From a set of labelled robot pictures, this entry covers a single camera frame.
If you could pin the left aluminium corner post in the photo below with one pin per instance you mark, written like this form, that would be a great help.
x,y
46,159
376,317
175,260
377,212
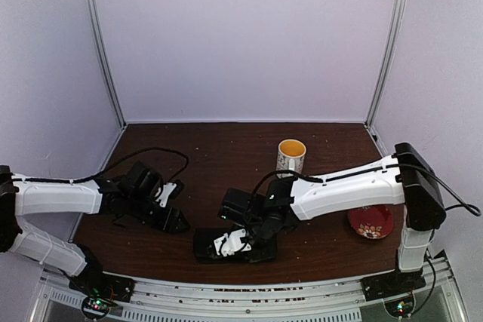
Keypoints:
x,y
104,62

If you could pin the aluminium corner post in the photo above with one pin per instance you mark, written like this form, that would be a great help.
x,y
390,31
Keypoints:
x,y
104,62
398,11

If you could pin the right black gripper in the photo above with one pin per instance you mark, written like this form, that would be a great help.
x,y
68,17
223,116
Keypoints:
x,y
267,252

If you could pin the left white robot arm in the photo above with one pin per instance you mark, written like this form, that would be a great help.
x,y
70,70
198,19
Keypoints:
x,y
22,195

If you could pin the black zippered tool case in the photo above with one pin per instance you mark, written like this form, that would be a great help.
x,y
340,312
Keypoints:
x,y
203,248

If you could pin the red floral plate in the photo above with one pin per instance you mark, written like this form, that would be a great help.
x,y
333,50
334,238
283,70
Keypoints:
x,y
373,223

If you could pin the right aluminium corner post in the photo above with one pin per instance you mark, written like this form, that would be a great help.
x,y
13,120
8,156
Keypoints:
x,y
398,11

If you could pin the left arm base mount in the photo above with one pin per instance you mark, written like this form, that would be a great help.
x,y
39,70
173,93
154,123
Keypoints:
x,y
102,286

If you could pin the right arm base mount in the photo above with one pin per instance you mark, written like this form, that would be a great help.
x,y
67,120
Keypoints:
x,y
393,283

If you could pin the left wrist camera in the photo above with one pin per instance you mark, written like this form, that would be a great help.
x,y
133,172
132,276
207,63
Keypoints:
x,y
169,191

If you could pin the white floral mug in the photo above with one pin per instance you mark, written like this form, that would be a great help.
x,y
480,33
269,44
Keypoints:
x,y
291,155

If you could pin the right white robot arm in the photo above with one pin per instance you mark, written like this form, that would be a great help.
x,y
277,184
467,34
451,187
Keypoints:
x,y
402,178

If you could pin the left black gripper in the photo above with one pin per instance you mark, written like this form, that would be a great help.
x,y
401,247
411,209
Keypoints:
x,y
168,222

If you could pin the aluminium front rail frame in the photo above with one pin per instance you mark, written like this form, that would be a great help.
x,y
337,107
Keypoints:
x,y
333,300

